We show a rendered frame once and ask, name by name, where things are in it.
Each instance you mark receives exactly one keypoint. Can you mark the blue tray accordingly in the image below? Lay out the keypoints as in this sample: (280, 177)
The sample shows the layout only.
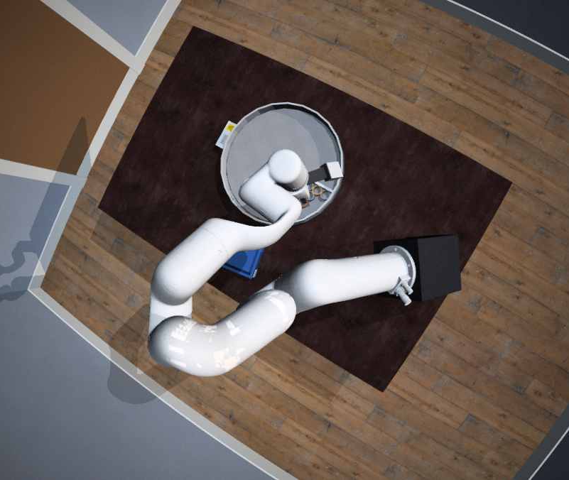
(245, 262)

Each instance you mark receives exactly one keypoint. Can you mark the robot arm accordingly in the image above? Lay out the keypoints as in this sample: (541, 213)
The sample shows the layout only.
(213, 349)

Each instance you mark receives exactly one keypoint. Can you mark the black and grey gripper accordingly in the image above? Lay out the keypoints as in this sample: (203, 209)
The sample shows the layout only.
(301, 194)

